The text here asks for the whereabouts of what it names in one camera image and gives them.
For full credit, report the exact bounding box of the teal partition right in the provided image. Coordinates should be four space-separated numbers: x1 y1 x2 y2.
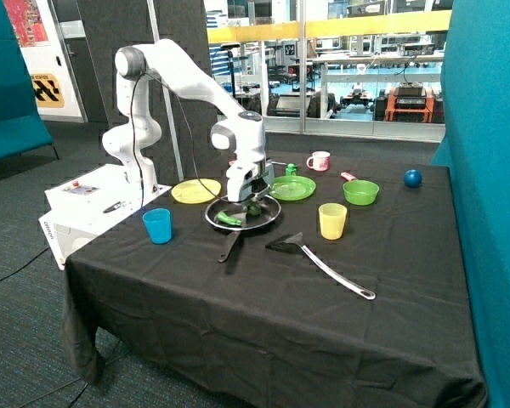
433 1 510 407

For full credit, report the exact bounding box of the yellow black warning sign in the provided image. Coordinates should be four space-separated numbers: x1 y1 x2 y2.
31 73 65 109

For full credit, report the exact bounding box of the green plastic plate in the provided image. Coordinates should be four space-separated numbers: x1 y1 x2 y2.
269 175 316 201

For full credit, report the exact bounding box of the yellow plastic plate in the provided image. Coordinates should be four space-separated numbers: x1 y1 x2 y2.
171 178 221 204

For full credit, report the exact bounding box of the red wall poster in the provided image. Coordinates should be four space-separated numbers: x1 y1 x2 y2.
3 0 49 48

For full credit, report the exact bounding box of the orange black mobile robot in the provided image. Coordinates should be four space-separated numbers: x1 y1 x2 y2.
384 82 434 123

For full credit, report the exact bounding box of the green toy bell pepper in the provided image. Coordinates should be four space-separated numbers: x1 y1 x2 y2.
245 202 262 216

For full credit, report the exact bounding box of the pink white mug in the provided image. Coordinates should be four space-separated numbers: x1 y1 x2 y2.
306 150 331 172

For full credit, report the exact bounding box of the white lab workbench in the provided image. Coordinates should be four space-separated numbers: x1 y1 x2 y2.
312 53 444 112

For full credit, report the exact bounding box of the blue plastic cup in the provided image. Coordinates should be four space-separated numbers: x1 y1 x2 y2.
142 208 172 245

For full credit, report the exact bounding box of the black tablecloth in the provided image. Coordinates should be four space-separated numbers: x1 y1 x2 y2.
61 159 489 407

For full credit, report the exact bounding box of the pink red small tool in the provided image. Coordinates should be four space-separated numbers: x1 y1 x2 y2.
340 172 356 181

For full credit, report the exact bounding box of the small green toy block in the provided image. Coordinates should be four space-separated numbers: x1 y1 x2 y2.
285 163 298 177

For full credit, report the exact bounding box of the black slotted spatula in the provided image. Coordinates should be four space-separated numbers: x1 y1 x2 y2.
265 232 376 301

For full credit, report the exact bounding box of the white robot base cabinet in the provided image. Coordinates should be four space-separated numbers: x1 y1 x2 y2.
39 164 170 269

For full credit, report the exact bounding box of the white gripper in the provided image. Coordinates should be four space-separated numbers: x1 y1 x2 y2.
226 160 275 212

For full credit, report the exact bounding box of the green plastic bowl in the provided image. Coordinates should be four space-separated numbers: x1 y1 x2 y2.
343 179 379 206

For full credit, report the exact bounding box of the green toy cucumber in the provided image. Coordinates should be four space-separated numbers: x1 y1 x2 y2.
217 212 242 227

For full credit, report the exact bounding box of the blue ball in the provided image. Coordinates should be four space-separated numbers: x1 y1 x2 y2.
403 169 422 188

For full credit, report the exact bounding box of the yellow plastic cup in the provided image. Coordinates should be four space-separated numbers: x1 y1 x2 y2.
319 203 348 241

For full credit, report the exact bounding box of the black frying pan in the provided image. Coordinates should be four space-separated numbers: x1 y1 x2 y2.
205 195 281 263

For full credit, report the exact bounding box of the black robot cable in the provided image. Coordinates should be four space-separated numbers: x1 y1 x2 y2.
129 71 230 212

